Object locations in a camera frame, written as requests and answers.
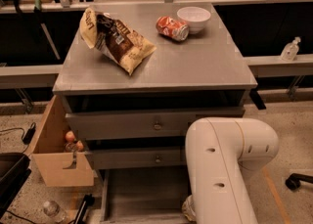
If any clear sanitizer bottle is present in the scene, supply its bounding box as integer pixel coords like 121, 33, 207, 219
280, 36, 301, 62

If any grey drawer cabinet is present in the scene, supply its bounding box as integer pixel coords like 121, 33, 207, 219
52, 2, 258, 177

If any red soda can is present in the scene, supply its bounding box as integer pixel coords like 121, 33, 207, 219
156, 16, 189, 42

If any grey top drawer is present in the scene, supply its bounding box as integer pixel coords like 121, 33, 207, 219
66, 107, 245, 140

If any black bin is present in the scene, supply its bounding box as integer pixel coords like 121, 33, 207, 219
0, 153, 31, 218

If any white bowl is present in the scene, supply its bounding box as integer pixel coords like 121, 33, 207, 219
177, 7, 211, 34

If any red apple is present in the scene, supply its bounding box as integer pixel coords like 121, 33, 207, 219
75, 141, 84, 152
65, 131, 76, 143

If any black clamp tool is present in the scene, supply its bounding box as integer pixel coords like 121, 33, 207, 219
73, 194, 95, 224

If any yellow brown chip bag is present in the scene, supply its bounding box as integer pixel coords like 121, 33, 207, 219
79, 8, 157, 75

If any clear plastic water bottle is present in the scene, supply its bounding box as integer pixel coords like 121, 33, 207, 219
43, 201, 67, 224

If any wooden side box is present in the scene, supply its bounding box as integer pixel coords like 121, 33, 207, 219
26, 96, 94, 187

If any black chair caster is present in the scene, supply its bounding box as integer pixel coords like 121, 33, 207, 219
285, 173, 313, 191

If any red apple lower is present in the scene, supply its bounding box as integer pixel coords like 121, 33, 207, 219
75, 141, 84, 152

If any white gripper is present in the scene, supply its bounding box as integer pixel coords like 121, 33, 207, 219
182, 196, 196, 222

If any grey drawer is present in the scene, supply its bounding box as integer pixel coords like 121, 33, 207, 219
101, 166, 190, 224
85, 146, 186, 170
66, 107, 245, 140

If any red apple upper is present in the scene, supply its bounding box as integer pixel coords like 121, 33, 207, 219
65, 131, 76, 143

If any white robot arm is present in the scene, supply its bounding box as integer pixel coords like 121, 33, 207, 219
185, 117, 279, 224

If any black power adapter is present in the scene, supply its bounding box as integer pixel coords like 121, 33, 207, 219
22, 122, 36, 145

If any grey bottom drawer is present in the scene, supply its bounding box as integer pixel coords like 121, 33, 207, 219
101, 166, 190, 224

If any grey middle drawer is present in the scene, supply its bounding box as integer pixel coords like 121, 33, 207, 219
85, 146, 186, 170

